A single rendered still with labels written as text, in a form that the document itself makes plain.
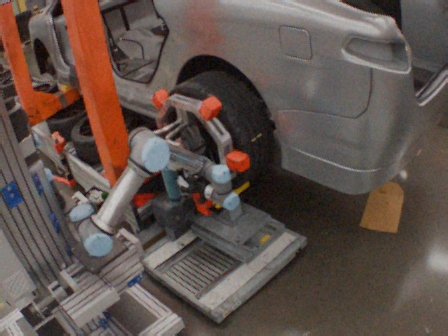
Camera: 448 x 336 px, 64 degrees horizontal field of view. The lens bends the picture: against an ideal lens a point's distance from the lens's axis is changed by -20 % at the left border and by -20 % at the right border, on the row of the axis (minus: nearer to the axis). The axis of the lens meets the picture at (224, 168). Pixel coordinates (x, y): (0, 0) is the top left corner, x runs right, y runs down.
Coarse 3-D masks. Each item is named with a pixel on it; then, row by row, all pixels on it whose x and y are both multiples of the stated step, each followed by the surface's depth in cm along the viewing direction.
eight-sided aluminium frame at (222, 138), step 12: (180, 96) 226; (168, 108) 231; (180, 108) 223; (192, 108) 214; (156, 120) 246; (168, 120) 248; (204, 120) 213; (216, 120) 215; (168, 132) 252; (216, 132) 212; (228, 144) 215
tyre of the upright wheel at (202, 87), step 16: (192, 80) 228; (208, 80) 225; (224, 80) 224; (240, 80) 227; (192, 96) 224; (208, 96) 215; (224, 96) 216; (240, 96) 220; (256, 96) 223; (224, 112) 213; (240, 112) 215; (256, 112) 220; (240, 128) 213; (256, 128) 220; (272, 128) 228; (240, 144) 216; (256, 144) 222; (272, 144) 231; (256, 160) 226; (240, 176) 230
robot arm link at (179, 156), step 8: (136, 128) 167; (144, 128) 166; (128, 144) 165; (168, 144) 179; (176, 152) 181; (184, 152) 184; (176, 160) 183; (184, 160) 185; (192, 160) 187; (200, 160) 191; (208, 160) 196; (192, 168) 189; (200, 168) 191
